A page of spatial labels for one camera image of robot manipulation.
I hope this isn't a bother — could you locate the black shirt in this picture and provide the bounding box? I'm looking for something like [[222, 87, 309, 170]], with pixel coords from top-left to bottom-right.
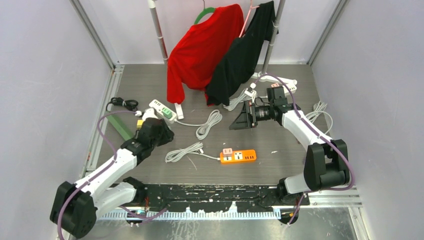
[[205, 0, 276, 106]]

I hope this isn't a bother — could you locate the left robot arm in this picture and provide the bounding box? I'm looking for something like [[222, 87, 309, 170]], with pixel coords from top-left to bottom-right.
[[49, 117, 174, 239]]

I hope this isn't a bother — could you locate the red shirt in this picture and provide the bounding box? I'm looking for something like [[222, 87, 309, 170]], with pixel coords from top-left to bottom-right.
[[166, 4, 244, 104]]

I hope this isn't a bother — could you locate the orange power strip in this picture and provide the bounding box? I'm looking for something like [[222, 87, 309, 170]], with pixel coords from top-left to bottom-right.
[[220, 149, 257, 164]]

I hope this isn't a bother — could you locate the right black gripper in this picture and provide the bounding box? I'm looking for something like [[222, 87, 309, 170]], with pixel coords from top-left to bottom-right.
[[229, 100, 274, 131]]

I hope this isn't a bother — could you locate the yellow plug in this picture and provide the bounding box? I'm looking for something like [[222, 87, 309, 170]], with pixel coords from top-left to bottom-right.
[[136, 119, 144, 129]]

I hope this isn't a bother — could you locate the right white power strip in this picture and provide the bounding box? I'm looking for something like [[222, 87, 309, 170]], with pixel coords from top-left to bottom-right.
[[283, 83, 297, 97]]

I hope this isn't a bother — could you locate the green hanger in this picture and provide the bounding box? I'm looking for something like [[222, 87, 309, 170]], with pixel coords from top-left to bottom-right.
[[194, 7, 215, 25]]

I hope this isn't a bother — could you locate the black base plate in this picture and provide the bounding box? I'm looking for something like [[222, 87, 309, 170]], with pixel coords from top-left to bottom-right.
[[114, 183, 311, 215]]

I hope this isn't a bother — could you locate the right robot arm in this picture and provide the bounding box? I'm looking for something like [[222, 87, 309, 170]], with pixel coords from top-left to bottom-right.
[[229, 85, 351, 206]]

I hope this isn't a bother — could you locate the green plug on white strip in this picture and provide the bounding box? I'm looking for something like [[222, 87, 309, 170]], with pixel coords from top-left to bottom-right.
[[161, 107, 173, 119]]

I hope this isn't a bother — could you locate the orange strip white cord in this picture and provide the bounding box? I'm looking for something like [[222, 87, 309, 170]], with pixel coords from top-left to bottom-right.
[[164, 142, 221, 164]]

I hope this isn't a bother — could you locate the purple strip white cord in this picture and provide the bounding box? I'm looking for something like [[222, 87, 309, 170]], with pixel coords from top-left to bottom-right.
[[304, 100, 334, 130]]

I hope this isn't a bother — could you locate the green strip black cord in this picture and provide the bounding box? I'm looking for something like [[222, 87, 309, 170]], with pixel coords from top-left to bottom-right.
[[105, 96, 140, 113]]

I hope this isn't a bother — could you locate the left white strip cord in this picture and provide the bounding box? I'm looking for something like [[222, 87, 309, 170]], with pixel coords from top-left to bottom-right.
[[175, 109, 223, 141]]

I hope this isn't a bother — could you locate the clothes rack pole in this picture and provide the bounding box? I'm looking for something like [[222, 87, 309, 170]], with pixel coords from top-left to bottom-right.
[[251, 0, 297, 85], [147, 0, 184, 120]]

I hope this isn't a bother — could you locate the left white power strip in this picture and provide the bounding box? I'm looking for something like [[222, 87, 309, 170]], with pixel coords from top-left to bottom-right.
[[149, 99, 178, 124]]

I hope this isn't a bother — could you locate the pink hanger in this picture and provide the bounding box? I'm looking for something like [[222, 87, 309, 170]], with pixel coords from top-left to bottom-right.
[[238, 0, 259, 38]]

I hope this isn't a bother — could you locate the clothes rack left pole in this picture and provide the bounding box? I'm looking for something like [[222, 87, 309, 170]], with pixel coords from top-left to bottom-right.
[[147, 0, 184, 120]]

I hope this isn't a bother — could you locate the green power strip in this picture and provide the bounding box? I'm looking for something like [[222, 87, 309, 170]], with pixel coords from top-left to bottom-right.
[[106, 114, 134, 141]]

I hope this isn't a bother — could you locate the white power strip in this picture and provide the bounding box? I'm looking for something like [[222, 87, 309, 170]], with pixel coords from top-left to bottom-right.
[[283, 83, 297, 97], [149, 99, 178, 124]]

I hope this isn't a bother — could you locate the clothes rack right pole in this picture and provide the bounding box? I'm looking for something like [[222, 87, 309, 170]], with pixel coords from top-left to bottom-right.
[[251, 0, 297, 85]]

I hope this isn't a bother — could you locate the right white strip cord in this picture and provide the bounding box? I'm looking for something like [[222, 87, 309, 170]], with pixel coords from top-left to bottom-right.
[[223, 89, 258, 112]]

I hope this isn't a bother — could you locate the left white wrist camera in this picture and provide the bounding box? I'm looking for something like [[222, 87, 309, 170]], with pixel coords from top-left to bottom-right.
[[141, 107, 159, 123]]

